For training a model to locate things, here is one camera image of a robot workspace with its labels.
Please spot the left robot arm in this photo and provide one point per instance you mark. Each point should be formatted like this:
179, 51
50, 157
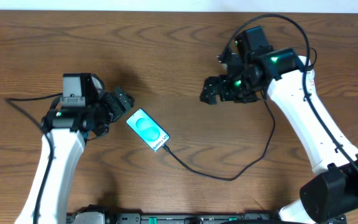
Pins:
83, 107

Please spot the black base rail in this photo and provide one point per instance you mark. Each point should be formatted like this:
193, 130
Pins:
136, 218

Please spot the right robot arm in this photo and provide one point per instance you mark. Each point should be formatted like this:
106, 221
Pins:
258, 71

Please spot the white power strip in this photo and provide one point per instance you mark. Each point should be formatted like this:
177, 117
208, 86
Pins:
310, 83

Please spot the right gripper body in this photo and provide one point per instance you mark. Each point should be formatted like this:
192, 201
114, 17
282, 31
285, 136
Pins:
238, 89

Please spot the blue Galaxy smartphone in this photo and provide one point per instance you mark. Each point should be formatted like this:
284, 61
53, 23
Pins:
148, 129

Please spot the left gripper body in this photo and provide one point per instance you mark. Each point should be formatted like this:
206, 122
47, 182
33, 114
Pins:
114, 104

